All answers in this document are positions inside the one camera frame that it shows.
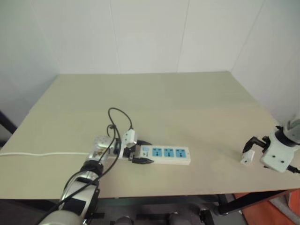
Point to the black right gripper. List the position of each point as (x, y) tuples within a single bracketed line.
[(264, 140)]

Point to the white charger plug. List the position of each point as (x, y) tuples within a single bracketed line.
[(248, 158)]

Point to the orange object under table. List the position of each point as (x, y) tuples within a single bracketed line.
[(264, 214)]

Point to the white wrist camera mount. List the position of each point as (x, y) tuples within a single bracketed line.
[(128, 138), (277, 154)]

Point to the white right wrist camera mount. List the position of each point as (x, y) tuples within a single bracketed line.
[(277, 154)]

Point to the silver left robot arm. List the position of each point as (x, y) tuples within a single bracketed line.
[(70, 214)]

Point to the white blue-socket power strip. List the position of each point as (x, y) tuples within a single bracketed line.
[(171, 156)]

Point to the dark rounded shape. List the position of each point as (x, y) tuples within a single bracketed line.
[(124, 220)]

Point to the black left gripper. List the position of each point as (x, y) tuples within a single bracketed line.
[(128, 152)]

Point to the black furniture edge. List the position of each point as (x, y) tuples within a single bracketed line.
[(6, 125)]

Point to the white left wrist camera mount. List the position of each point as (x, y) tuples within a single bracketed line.
[(128, 138)]

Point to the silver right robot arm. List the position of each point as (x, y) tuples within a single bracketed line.
[(291, 131)]

